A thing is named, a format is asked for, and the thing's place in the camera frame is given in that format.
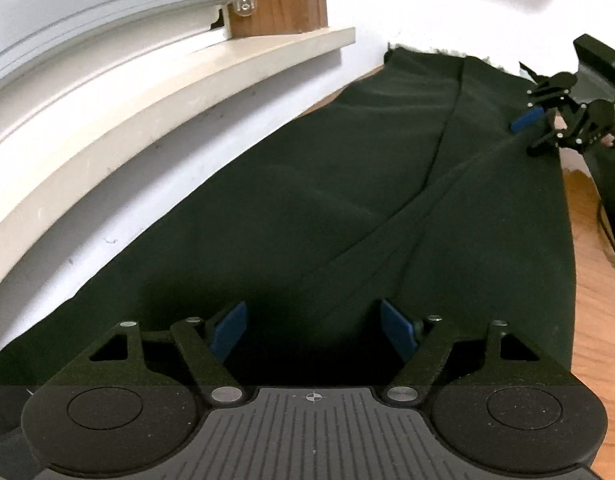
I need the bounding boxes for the grey window blind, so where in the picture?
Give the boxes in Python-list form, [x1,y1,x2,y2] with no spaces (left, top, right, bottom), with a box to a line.
[0,0,229,82]

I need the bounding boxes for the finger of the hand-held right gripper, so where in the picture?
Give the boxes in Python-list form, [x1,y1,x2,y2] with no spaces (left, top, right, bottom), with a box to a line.
[510,72,579,135]
[526,102,615,157]

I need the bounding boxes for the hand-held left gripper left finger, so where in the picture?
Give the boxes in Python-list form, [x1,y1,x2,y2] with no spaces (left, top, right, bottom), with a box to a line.
[68,300,250,406]

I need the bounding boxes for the dark green pants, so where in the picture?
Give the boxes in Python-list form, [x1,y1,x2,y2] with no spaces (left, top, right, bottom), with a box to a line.
[0,45,579,461]

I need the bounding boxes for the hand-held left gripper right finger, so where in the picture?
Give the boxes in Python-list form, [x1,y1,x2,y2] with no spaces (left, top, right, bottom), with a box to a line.
[380,299,563,405]

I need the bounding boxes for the white window frame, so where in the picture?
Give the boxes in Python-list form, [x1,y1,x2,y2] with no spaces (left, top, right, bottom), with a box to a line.
[0,7,229,162]

